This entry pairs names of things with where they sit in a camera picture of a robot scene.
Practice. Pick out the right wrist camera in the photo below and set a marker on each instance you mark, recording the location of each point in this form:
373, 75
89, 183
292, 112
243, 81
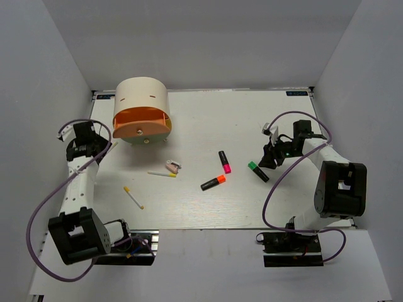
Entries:
272, 132

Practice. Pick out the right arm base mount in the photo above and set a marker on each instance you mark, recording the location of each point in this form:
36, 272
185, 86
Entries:
282, 249

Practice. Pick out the yellow capped white marker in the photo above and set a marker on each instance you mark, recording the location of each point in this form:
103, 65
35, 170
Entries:
127, 190

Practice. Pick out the black green highlighter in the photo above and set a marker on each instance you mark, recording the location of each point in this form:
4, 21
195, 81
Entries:
257, 170

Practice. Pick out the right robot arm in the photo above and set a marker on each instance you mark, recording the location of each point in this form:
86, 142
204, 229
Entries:
340, 193

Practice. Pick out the pale yellow white marker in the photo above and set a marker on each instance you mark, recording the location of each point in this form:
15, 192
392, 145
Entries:
112, 147

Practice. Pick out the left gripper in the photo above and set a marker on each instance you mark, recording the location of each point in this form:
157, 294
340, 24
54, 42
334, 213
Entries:
101, 141

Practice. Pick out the black pink highlighter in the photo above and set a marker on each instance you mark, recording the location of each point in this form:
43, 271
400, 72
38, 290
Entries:
224, 162

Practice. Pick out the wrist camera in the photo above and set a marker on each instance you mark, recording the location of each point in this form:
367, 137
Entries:
272, 132
65, 133

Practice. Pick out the blue corner label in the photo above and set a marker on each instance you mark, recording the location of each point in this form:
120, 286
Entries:
105, 96
297, 93

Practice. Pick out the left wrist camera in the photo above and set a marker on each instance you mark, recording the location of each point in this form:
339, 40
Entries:
65, 133

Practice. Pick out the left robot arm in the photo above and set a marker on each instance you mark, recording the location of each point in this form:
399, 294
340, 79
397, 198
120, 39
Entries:
78, 232

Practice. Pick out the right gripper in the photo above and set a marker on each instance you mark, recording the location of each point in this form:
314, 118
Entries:
271, 154

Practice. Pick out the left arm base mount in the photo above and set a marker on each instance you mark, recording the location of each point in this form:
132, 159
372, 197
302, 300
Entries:
139, 250

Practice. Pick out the bright yellow white marker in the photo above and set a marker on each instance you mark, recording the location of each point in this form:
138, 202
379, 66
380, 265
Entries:
164, 174

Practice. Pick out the left blue corner label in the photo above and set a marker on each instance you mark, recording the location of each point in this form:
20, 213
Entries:
105, 96

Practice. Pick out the black orange highlighter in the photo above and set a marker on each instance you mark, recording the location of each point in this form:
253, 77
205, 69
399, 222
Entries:
213, 182

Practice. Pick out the round cream drawer organizer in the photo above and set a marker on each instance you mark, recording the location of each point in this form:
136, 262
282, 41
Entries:
141, 111

